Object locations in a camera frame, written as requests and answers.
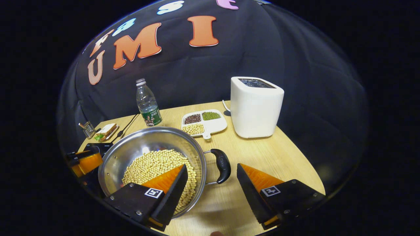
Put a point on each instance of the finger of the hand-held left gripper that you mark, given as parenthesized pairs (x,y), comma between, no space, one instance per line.
(88,163)

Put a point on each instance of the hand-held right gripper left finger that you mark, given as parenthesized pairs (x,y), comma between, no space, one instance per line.
(170,203)

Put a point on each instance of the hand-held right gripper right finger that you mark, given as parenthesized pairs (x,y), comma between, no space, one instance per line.
(252,200)

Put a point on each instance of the black induction cooktop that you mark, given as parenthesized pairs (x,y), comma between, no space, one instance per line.
(102,147)

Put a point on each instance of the stainless steel pot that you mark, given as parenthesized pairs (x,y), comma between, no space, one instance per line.
(144,141)

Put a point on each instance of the small glass holder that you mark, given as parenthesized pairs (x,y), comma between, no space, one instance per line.
(88,129)

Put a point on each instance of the sandwich on plate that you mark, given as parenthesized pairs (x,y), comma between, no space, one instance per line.
(106,131)

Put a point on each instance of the pile of yellow soybeans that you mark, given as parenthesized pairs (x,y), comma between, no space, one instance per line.
(154,164)

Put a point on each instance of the small heap of soybeans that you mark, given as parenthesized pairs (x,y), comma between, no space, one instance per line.
(194,128)

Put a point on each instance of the clear plastic water bottle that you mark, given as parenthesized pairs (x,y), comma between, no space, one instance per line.
(148,106)

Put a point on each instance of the white divided dish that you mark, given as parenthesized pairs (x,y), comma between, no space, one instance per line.
(215,126)

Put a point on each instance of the pile of red beans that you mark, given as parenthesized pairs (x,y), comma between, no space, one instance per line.
(193,118)

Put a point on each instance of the white toaster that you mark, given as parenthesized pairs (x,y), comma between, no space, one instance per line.
(256,109)

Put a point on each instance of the pile of green mung beans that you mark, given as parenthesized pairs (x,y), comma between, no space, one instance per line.
(210,115)

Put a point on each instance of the black backdrop cloth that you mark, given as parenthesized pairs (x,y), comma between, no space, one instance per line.
(279,52)

